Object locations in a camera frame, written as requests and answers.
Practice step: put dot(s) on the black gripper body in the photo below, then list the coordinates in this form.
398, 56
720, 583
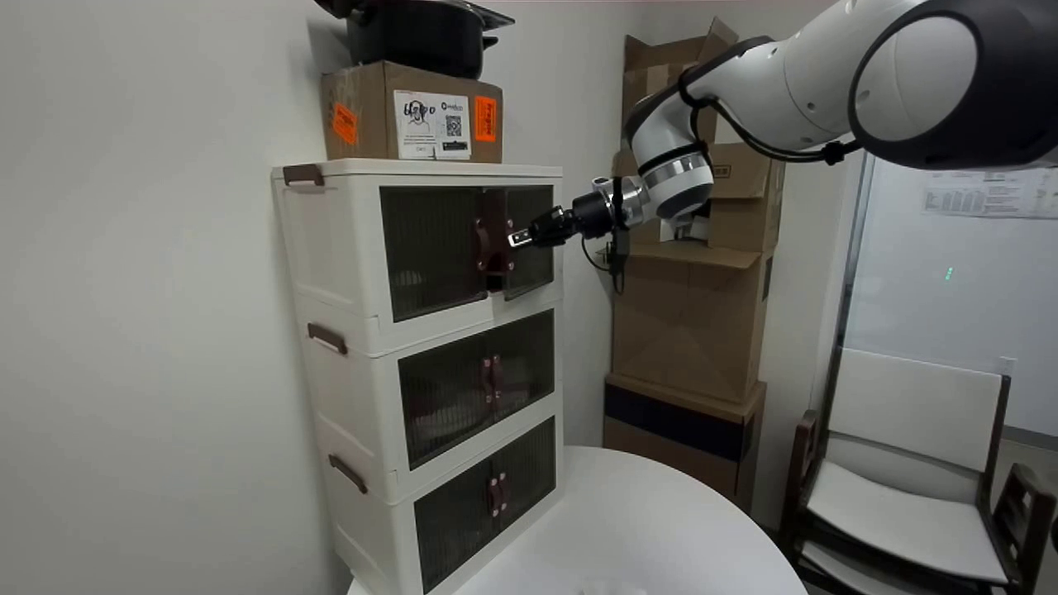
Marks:
590, 215

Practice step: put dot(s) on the dark transparent cabinet door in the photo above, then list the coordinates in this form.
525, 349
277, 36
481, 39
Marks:
441, 400
525, 368
531, 267
450, 534
430, 252
526, 475

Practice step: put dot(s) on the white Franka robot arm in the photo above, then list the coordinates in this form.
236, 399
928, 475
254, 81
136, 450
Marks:
839, 76

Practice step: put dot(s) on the large creased cardboard box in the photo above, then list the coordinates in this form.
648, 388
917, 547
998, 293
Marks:
689, 325

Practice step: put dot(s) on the cardboard box with cutout hole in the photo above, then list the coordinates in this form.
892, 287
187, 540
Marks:
739, 208

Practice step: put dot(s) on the plain brown cardboard box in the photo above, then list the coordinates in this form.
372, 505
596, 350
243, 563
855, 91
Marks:
656, 68

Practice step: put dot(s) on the cardboard box with orange sticker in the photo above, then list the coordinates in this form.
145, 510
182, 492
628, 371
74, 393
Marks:
375, 110

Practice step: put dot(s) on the black cooking pot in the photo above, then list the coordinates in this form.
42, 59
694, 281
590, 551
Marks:
424, 35

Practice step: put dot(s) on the cardboard box with black stripe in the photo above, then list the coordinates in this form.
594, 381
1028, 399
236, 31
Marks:
679, 435

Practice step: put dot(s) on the printed paper poster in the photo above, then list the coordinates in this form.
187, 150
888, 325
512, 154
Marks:
992, 197

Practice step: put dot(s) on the chair with white cushions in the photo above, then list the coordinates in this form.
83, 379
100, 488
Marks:
913, 475

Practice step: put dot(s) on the white stacked cabinet frame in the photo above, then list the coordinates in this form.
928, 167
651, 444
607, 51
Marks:
342, 275

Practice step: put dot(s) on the white wall whiteboard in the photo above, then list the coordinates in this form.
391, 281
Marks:
946, 307

